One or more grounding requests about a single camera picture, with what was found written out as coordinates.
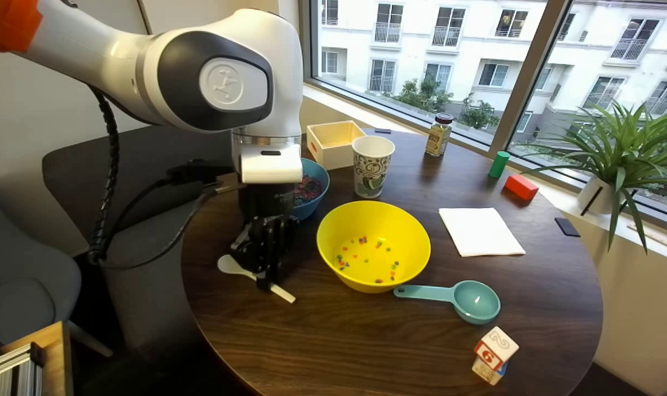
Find white wooden box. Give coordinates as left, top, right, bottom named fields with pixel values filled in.
left=306, top=122, right=362, bottom=170

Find small white carton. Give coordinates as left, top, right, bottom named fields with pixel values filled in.
left=471, top=326, right=519, bottom=386

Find white plastic spoon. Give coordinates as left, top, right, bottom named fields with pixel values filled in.
left=217, top=255, right=296, bottom=304

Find patterned paper cup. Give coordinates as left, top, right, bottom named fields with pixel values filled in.
left=351, top=137, right=395, bottom=199

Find potted green plant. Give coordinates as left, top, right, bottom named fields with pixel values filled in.
left=536, top=105, right=667, bottom=250

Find white paper napkin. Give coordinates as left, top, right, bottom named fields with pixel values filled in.
left=438, top=206, right=524, bottom=257

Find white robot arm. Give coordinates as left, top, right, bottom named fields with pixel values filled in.
left=0, top=0, right=303, bottom=223

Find green block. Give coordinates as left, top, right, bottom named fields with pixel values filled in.
left=488, top=153, right=511, bottom=181

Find blue bowl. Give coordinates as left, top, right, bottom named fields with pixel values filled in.
left=292, top=158, right=329, bottom=223

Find glass jar with dark lid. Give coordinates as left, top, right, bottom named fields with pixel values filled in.
left=424, top=115, right=453, bottom=157

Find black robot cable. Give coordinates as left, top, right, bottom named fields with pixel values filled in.
left=86, top=87, right=239, bottom=272

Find cereal pieces in yellow bowl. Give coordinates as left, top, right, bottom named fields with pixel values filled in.
left=332, top=235, right=400, bottom=285

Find teal measuring scoop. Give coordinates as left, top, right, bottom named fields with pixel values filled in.
left=393, top=279, right=502, bottom=326

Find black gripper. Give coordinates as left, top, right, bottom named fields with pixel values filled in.
left=230, top=186, right=296, bottom=290

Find colourful cereal in blue bowl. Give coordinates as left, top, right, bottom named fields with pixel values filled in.
left=294, top=177, right=323, bottom=202

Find dark grey bench cushion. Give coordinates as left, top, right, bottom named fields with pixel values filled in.
left=40, top=124, right=239, bottom=354

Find yellow bowl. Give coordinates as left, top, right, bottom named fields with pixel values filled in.
left=316, top=200, right=431, bottom=292

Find grey office chair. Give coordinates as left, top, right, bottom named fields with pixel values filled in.
left=0, top=210, right=111, bottom=357

